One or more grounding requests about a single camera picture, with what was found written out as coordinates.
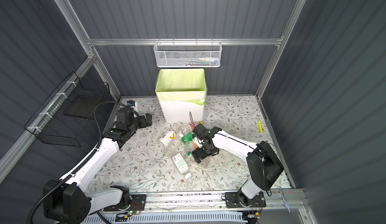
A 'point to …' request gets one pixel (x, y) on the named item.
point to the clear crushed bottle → (179, 147)
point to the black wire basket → (68, 115)
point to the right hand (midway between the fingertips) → (203, 156)
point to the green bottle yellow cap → (187, 137)
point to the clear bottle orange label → (192, 146)
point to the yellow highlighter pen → (260, 126)
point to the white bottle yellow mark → (168, 137)
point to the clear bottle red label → (185, 126)
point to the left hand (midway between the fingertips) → (143, 116)
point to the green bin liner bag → (182, 85)
